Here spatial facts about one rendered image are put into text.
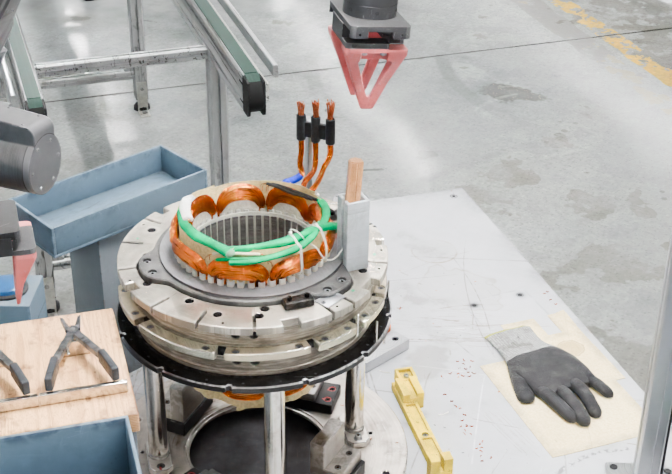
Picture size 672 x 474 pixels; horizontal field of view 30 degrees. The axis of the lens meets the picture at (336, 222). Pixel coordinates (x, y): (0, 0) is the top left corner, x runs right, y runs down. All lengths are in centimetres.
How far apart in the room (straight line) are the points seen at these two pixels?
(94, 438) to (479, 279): 91
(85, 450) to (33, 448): 5
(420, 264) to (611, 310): 144
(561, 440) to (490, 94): 304
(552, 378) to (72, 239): 69
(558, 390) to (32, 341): 75
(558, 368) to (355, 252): 49
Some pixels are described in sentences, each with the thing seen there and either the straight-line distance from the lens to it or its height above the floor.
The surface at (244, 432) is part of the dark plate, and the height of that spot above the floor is 78.
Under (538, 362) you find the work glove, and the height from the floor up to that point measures 80.
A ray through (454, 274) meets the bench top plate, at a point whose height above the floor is 78.
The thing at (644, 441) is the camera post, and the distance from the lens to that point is 161.
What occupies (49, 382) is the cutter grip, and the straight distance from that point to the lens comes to 131.
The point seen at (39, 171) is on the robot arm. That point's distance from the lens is 117.
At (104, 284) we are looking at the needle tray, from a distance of 173.
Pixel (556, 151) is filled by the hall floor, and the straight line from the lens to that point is 427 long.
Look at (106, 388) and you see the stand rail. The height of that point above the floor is 107.
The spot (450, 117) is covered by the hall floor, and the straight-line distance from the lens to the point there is 446.
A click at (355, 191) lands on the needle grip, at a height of 120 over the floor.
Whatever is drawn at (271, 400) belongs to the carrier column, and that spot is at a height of 98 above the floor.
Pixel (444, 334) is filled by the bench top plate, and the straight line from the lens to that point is 191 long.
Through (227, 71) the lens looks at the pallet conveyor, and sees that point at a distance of 297.
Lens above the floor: 186
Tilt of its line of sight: 30 degrees down
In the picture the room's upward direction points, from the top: 1 degrees clockwise
